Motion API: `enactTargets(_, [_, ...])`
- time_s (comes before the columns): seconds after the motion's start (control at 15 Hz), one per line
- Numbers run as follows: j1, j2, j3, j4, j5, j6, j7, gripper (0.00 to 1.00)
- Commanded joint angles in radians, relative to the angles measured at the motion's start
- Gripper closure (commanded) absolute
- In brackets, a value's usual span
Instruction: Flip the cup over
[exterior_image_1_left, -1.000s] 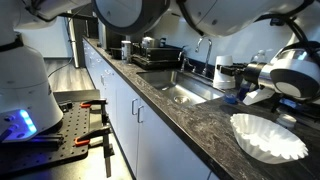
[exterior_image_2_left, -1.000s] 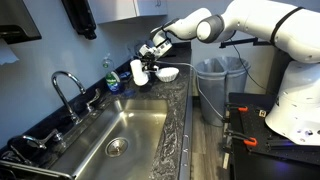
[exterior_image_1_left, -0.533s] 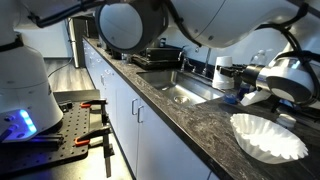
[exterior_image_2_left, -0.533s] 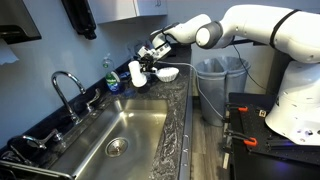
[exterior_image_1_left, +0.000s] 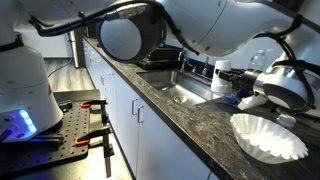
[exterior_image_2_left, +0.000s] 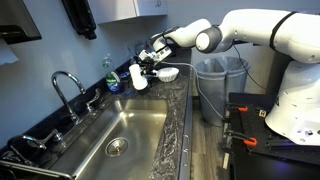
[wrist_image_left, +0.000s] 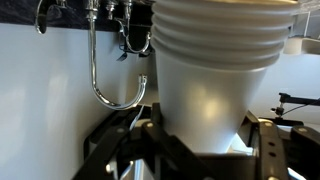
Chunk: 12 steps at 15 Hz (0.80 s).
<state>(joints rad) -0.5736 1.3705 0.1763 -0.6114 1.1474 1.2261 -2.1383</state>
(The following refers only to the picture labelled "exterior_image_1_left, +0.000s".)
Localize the white paper cup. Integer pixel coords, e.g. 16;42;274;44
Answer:
210;59;233;94

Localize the white coffee filter stack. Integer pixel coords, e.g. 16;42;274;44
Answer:
229;113;309;165

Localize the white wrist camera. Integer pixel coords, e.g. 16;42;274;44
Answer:
237;94;268;111

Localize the black dish rack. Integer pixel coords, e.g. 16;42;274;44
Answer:
138;46;183;70

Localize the blue bottle cap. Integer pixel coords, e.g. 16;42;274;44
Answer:
223;93;238;105

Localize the silver cabinet handle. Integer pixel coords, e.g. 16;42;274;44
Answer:
131;98;139;116
137;105;146;124

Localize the black orange bar clamp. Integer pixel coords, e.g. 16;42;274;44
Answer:
79;98;111;124
73;124;116;179

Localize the small chrome side faucet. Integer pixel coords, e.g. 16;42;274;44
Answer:
177;49;198;73

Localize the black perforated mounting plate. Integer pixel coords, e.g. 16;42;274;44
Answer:
0;101;91;174

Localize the black robot table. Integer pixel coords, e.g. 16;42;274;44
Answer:
0;89;134;180

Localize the stainless steel sink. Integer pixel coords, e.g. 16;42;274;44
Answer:
136;69;214;107

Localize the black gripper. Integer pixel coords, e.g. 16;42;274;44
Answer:
214;68;256;90

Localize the metal vertical post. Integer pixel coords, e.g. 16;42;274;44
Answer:
68;29;84;69

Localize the steel sink drain strainer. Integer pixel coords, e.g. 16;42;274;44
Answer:
173;95;191;105

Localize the white lower cabinet run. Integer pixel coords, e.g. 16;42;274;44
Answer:
82;38;218;180

